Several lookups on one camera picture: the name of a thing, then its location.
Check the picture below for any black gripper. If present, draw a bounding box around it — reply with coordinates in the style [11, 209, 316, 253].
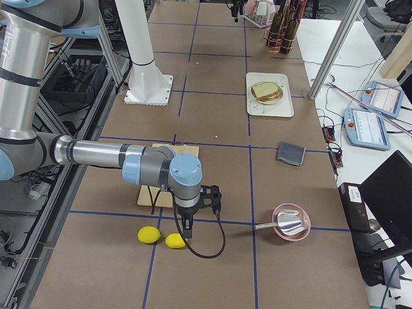
[177, 205, 197, 239]
[230, 3, 243, 23]

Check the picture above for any bread slice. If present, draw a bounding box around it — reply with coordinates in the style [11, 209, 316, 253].
[253, 91, 280, 102]
[251, 82, 280, 94]

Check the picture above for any white round plate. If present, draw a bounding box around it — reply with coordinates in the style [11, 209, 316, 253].
[253, 84, 283, 105]

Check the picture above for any cream bear tray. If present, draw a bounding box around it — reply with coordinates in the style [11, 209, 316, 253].
[246, 72, 294, 118]

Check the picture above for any yellow lemon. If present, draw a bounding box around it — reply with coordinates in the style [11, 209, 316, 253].
[165, 232, 186, 249]
[137, 226, 162, 245]

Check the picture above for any dark green wine bottle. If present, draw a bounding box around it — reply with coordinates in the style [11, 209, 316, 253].
[267, 0, 288, 48]
[280, 1, 299, 54]

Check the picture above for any wooden cutting board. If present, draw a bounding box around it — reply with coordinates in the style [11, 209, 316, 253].
[136, 143, 200, 209]

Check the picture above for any metal scoop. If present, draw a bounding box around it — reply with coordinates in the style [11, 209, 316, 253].
[255, 210, 307, 236]

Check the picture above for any pink bowl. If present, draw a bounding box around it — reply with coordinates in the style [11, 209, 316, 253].
[272, 203, 311, 241]

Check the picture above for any grey folded cloth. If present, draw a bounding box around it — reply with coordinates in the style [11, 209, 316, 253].
[277, 141, 306, 166]

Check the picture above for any blue teach pendant tablet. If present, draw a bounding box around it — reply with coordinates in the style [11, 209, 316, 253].
[344, 108, 391, 151]
[362, 80, 404, 118]

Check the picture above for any black monitor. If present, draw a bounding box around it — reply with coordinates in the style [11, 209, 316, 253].
[360, 150, 411, 238]

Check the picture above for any white wire cup rack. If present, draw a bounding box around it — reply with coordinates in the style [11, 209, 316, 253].
[243, 0, 280, 28]

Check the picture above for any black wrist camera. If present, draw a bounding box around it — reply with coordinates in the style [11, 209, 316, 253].
[195, 185, 221, 218]

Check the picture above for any copper wire bottle rack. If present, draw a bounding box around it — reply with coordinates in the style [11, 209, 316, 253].
[266, 1, 307, 53]

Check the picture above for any white camera pole base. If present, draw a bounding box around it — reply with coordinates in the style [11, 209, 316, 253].
[117, 1, 173, 106]

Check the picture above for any aluminium frame post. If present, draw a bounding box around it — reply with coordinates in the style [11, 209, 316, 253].
[308, 0, 365, 100]

